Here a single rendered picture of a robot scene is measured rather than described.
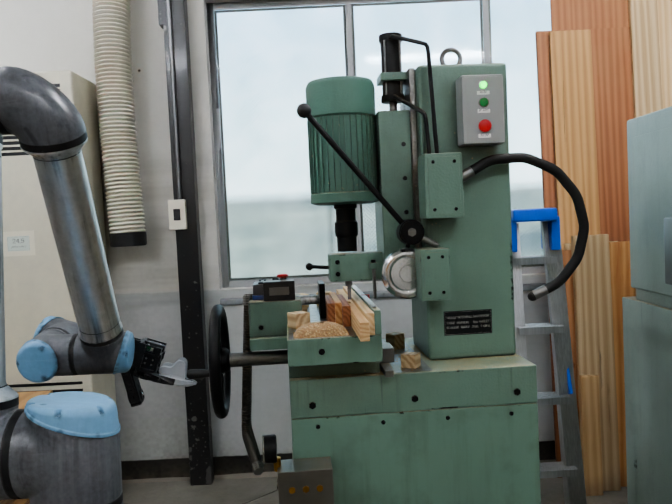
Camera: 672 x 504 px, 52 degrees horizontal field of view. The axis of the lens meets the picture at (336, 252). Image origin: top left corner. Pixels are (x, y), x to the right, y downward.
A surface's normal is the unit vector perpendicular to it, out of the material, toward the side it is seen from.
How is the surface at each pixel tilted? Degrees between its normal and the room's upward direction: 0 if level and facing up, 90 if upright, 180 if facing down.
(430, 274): 90
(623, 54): 87
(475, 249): 90
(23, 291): 90
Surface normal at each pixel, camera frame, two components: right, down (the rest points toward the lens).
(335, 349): 0.07, 0.05
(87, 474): 0.55, 0.00
